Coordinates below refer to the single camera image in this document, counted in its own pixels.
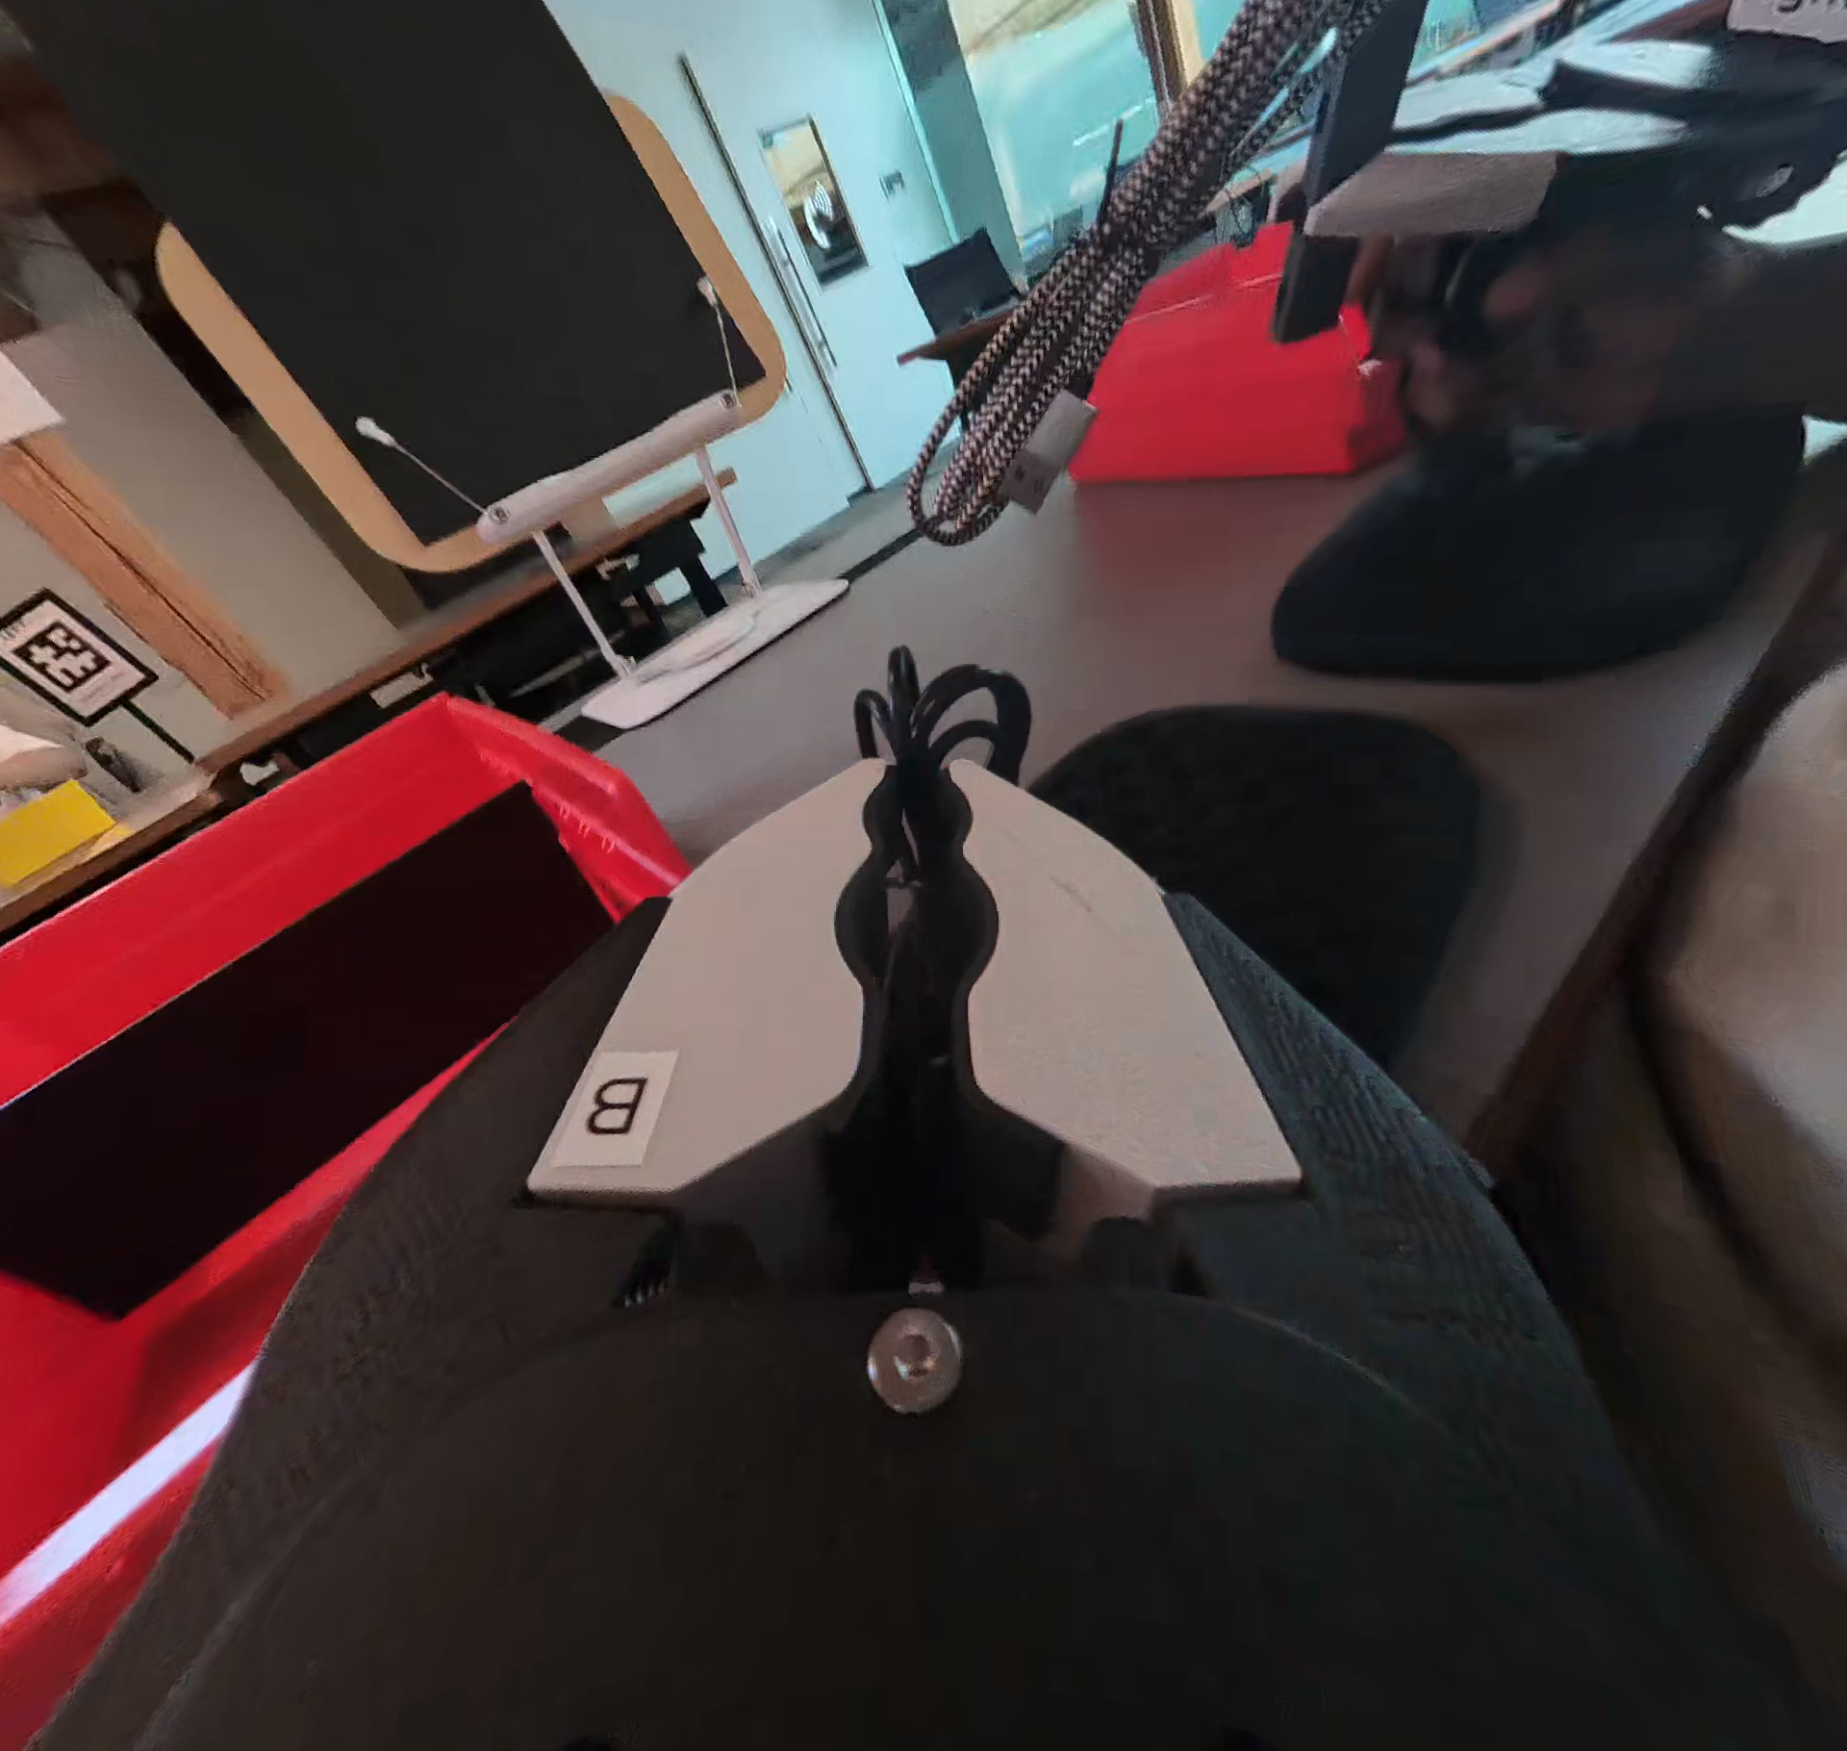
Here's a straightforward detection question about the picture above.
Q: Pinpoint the black cable bundle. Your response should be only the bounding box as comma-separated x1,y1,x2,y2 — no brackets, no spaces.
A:
850,644,1037,1290

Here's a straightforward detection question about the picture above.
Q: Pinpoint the white panel stand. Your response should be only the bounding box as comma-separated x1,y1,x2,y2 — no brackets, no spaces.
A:
355,275,855,734

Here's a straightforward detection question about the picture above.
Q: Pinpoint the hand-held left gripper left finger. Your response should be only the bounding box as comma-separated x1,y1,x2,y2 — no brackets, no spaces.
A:
524,758,892,1213

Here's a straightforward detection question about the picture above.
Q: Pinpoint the black panel with wooden edge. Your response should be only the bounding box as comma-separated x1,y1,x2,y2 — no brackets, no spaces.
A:
0,0,791,578

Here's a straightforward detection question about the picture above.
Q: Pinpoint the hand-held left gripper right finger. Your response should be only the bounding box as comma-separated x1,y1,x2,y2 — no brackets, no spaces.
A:
945,758,1307,1232

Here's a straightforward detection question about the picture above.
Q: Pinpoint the wall picture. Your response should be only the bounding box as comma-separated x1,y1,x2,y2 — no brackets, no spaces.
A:
754,113,870,287

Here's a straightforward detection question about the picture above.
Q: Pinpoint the black and white marker sign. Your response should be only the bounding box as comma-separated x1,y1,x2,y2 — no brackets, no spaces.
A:
0,585,160,731

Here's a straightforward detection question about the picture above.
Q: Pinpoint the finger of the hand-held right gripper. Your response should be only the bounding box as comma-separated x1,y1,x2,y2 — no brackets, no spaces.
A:
1303,147,1572,244
1273,0,1454,345

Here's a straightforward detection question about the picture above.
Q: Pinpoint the black padded wrist rest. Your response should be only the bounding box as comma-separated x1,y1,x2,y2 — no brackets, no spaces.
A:
1271,408,1810,686
1029,703,1486,1076

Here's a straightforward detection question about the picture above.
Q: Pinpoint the braided usb-c cable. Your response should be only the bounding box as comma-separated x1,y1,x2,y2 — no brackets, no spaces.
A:
904,0,1453,550

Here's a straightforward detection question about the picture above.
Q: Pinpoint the yellow item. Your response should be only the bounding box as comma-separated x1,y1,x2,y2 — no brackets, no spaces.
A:
0,777,120,891

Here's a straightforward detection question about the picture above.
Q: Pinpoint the black office chair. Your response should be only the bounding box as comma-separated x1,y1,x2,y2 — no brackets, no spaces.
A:
904,228,1031,339

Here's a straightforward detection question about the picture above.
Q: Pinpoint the person's right hand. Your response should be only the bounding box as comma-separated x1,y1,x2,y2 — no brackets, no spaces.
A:
1369,190,1847,444

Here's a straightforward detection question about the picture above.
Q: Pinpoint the red plastic bin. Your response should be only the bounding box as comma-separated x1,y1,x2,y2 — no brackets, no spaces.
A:
1066,220,1414,490
0,689,697,1658

